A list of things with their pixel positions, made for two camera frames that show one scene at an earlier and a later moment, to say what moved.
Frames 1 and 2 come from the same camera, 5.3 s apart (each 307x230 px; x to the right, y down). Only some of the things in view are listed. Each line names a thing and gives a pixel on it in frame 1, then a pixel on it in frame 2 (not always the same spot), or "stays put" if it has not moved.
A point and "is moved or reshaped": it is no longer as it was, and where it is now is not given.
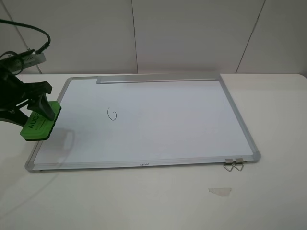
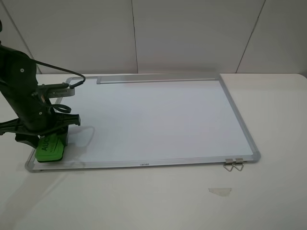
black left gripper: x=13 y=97 → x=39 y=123
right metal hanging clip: x=239 y=161 stays put
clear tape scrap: x=222 y=192 stays put
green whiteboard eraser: x=37 y=127 is moved or reshaped
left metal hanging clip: x=229 y=161 stays put
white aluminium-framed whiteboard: x=130 y=120 stays put
